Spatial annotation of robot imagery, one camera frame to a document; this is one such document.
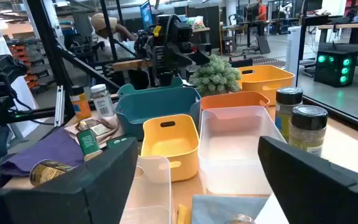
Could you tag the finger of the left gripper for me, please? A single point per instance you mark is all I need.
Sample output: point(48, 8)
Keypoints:
point(143, 46)
point(201, 57)

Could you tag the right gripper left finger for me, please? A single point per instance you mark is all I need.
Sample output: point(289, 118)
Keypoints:
point(73, 199)

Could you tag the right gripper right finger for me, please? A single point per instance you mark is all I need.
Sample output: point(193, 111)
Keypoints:
point(315, 196)

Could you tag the brown spice jar yellow lid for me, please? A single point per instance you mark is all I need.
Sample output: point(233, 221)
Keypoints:
point(47, 172)

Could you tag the green herb jar black lid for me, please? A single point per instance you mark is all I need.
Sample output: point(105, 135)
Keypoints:
point(308, 130)
point(287, 96)

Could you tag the white cap spice jar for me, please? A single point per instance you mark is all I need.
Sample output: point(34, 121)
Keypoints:
point(102, 102)

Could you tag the clear spice packet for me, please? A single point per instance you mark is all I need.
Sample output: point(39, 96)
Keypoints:
point(96, 128)

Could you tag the orange spice jar black lid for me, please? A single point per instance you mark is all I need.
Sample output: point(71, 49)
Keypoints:
point(81, 109)

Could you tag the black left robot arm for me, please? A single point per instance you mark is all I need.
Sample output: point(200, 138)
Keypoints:
point(166, 79)

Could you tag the green succulent potted plant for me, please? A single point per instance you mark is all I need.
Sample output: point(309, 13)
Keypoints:
point(214, 76)

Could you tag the computer monitor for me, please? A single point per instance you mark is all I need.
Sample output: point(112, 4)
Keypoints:
point(145, 15)

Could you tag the green teal plastic bin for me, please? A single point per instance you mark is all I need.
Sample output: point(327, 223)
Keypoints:
point(129, 89)

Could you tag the person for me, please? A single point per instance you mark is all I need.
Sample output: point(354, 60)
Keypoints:
point(262, 12)
point(104, 23)

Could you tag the white towel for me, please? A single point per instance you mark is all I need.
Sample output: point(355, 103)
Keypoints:
point(267, 214)

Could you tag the orange plastic bin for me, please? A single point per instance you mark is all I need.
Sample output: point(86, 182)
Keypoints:
point(235, 99)

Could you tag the purple cloth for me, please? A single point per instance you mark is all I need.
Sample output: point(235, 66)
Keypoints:
point(51, 149)

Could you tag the dark blue plastic bin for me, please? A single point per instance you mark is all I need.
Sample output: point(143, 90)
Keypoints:
point(154, 105)

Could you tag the large yellow plastic bin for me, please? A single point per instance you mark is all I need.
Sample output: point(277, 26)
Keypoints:
point(266, 81)

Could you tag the clear plastic bin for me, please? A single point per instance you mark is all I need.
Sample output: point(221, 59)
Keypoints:
point(238, 177)
point(154, 186)

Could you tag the tan cloth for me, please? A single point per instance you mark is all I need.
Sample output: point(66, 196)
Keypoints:
point(110, 122)

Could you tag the white tower appliance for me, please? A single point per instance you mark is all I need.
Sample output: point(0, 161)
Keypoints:
point(293, 53)

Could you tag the small yellow plastic bin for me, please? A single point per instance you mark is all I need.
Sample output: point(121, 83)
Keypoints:
point(172, 149)

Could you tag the grey cloth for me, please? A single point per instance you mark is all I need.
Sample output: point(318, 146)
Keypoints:
point(219, 208)

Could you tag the yellow cloth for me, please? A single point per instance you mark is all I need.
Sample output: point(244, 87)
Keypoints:
point(183, 216)

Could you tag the shelf with orange bins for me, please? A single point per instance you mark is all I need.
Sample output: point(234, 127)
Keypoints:
point(33, 67)

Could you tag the black computer green lights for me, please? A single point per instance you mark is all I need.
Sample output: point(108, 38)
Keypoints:
point(331, 71)

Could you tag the wooden top desk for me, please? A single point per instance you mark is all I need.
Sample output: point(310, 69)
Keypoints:
point(346, 25)

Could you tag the black aluminium rig frame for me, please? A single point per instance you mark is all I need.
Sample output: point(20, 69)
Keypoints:
point(50, 46)

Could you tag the silver aluminium bracket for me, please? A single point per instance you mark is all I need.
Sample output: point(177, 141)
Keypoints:
point(59, 105)

